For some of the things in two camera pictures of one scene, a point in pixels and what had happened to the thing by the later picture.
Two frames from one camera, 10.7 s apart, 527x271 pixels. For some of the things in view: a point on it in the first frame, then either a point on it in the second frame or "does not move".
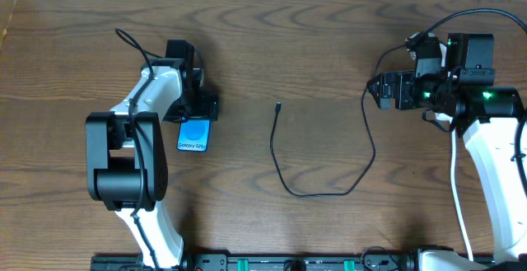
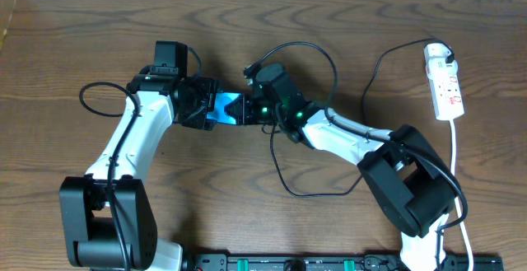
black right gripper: x=395 y=91 → x=249 y=111
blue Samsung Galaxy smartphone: x=193 y=135 → x=219 y=114
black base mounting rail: x=288 y=262 does not move
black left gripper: x=204 y=109 does not move
